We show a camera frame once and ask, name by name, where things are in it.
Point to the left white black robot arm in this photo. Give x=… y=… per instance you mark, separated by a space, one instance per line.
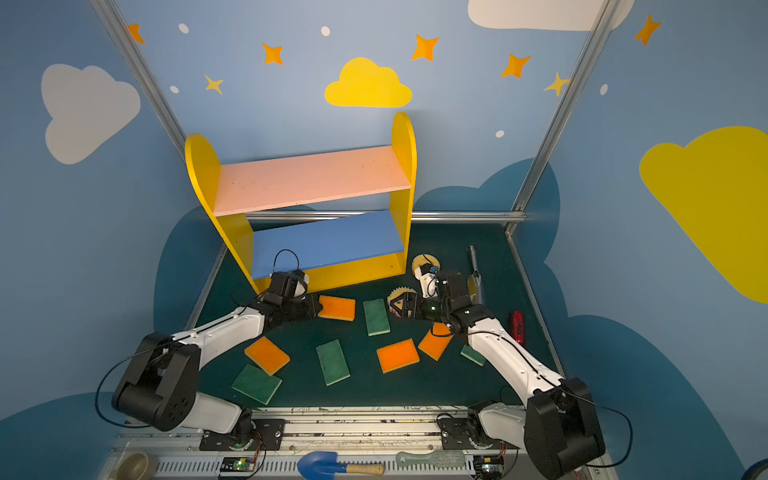
x=160 y=386

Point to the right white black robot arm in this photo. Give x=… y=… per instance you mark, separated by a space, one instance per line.
x=557 y=424

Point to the yellow shelf with pink and blue boards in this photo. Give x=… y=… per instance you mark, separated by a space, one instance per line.
x=334 y=253

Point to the blue toy shovel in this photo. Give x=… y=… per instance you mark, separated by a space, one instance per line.
x=321 y=465

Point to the yellow smiley sponge near shelf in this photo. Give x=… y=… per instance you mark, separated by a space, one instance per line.
x=422 y=259

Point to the right circuit board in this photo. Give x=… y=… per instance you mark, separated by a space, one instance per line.
x=488 y=468

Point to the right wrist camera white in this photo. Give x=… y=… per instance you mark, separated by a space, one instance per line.
x=427 y=280

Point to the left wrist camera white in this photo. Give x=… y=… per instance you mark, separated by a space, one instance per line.
x=301 y=281

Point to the circuit board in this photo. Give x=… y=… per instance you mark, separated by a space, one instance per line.
x=488 y=468
x=237 y=467

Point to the orange sponge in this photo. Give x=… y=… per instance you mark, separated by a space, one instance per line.
x=267 y=355
x=337 y=308
x=436 y=341
x=398 y=355

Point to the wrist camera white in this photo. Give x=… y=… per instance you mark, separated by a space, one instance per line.
x=427 y=280
x=301 y=281

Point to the green sponge left front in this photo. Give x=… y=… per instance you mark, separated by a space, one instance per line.
x=256 y=384

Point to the green sponge centre upright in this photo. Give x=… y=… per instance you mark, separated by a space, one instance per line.
x=376 y=317

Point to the yellow smiley sponge centre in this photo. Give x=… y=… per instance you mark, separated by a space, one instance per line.
x=403 y=302

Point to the metal trowel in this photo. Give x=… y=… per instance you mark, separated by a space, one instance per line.
x=474 y=280

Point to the red bottle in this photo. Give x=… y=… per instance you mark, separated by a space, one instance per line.
x=517 y=327

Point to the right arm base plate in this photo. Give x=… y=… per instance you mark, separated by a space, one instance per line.
x=462 y=433

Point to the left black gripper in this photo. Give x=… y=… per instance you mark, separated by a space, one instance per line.
x=303 y=307

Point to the beige bowl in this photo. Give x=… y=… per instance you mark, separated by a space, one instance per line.
x=137 y=466

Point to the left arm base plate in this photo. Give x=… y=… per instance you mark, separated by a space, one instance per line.
x=264 y=433

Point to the green sponge centre front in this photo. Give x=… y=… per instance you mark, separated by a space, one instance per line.
x=332 y=362

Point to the green sponge right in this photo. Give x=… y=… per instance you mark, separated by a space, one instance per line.
x=472 y=355

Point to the left circuit board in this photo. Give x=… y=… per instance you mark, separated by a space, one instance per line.
x=237 y=467

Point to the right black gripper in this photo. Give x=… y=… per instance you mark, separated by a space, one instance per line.
x=417 y=303

